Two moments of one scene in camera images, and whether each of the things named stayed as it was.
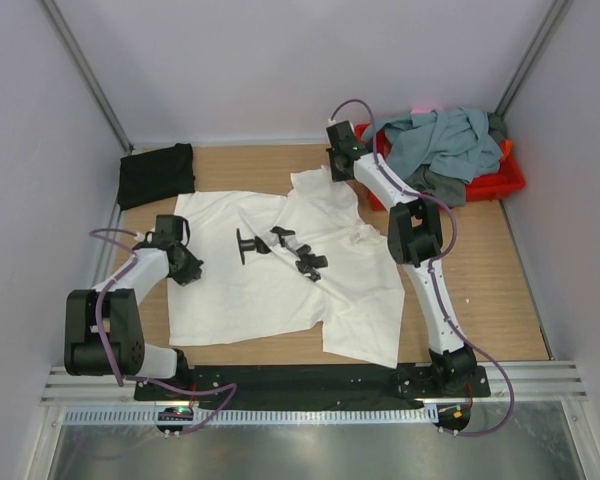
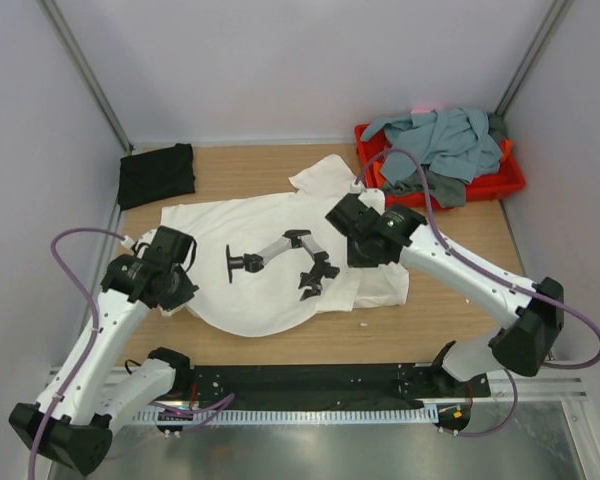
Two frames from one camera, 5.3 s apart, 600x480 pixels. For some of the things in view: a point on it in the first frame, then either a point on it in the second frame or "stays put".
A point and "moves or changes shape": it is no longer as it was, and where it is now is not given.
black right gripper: (336, 175) → (356, 261)
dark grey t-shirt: (448, 191) stays put
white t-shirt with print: (275, 265) moves or changes shape
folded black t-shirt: (149, 177) stays put
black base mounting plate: (314, 385) stays put
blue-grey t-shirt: (459, 139) stays put
